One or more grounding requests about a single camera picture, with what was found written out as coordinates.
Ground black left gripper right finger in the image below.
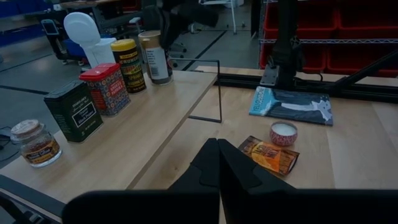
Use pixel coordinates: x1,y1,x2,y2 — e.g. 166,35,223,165
217,138,398,224

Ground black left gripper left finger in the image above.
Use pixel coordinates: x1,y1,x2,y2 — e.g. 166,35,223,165
62,138,221,224

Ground orange and brown spice pouch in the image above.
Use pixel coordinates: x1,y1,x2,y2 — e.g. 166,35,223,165
238,135,300,177

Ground red patterned candle tin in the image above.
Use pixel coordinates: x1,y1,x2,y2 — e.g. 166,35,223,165
269,121,299,147

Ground red-lidded smoked paprika tin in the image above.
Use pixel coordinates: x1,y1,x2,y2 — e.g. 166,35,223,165
78,63,131,118

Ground tan-lidded cardboard seasoning canister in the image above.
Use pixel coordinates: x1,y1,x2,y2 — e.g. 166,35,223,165
137,30,174,86

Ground dark green black pepper tin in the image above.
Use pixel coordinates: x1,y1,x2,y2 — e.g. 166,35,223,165
43,80,104,144

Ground yellow-lidded crunchy onion shaker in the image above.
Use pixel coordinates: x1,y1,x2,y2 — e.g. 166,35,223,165
110,38,147,95

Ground small glass spice jar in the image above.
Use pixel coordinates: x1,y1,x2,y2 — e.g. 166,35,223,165
10,119,63,169

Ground black office chair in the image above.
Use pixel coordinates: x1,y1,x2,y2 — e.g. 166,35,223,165
141,0,220,54

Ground white step stool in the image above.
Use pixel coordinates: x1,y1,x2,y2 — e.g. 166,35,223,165
198,0,239,35

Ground white trash can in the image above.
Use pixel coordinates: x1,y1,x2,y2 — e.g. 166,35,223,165
63,11,118,68

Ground blue storage bins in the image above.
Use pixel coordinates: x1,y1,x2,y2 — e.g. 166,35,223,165
0,0,53,46

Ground wooden shelf with black frame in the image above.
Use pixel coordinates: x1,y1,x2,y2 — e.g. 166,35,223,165
0,58,223,224

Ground black table frame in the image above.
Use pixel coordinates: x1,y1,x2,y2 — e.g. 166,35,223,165
214,51,398,105

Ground wire rack with red bins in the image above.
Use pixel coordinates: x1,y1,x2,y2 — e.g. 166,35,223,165
257,0,398,78

